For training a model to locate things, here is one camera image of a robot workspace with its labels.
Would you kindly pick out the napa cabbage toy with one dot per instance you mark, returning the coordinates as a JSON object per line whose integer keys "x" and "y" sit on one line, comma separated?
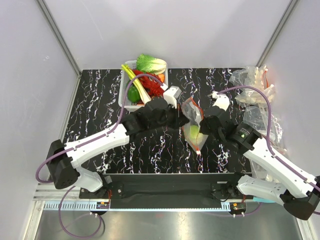
{"x": 149, "y": 64}

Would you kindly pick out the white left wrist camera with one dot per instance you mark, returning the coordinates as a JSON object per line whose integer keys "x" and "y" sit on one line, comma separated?
{"x": 171, "y": 95}

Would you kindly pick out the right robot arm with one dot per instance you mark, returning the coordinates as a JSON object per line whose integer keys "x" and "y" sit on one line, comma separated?
{"x": 297, "y": 193}

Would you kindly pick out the white slotted cable duct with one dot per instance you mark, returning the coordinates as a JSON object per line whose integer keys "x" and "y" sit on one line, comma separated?
{"x": 81, "y": 205}

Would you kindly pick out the green leek toy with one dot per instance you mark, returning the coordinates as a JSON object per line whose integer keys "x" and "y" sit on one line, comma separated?
{"x": 144, "y": 97}

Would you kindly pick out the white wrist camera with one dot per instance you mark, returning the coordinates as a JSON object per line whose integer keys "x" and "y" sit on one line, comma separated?
{"x": 171, "y": 95}
{"x": 221, "y": 101}

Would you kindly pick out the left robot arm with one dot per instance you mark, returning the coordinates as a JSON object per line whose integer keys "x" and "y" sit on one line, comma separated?
{"x": 65, "y": 160}

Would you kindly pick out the clear zip bag orange zipper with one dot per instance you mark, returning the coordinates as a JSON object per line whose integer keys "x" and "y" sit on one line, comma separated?
{"x": 195, "y": 114}

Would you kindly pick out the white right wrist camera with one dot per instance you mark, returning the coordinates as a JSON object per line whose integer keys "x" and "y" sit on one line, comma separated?
{"x": 221, "y": 101}

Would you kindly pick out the round green cabbage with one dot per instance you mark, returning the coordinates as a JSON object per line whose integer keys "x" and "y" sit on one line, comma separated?
{"x": 194, "y": 133}

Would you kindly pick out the aluminium frame post left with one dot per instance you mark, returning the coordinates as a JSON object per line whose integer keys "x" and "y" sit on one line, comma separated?
{"x": 58, "y": 35}

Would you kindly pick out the aluminium frame post right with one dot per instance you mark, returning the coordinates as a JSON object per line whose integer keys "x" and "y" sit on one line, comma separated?
{"x": 277, "y": 31}

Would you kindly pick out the teal zip bag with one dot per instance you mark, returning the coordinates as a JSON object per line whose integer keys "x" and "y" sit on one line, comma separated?
{"x": 262, "y": 200}

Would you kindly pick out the aluminium frame post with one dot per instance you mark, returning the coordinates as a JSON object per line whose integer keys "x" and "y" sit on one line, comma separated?
{"x": 277, "y": 31}
{"x": 58, "y": 35}

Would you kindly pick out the pile of clear bags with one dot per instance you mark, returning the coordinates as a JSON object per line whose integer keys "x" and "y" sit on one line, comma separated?
{"x": 256, "y": 110}

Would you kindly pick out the orange carrot piece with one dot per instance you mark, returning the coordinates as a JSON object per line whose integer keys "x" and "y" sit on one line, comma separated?
{"x": 161, "y": 77}

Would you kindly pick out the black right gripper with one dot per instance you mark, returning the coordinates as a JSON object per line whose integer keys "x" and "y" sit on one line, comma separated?
{"x": 203, "y": 128}

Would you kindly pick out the green bell pepper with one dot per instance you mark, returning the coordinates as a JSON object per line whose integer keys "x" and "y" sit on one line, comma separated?
{"x": 133, "y": 95}

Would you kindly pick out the red toy lobster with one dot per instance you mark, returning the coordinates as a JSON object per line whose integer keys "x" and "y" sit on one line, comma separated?
{"x": 152, "y": 87}

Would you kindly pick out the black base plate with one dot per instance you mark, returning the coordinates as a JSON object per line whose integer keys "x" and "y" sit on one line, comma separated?
{"x": 194, "y": 185}

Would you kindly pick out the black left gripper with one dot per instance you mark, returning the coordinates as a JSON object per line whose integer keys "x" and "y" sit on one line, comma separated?
{"x": 180, "y": 119}

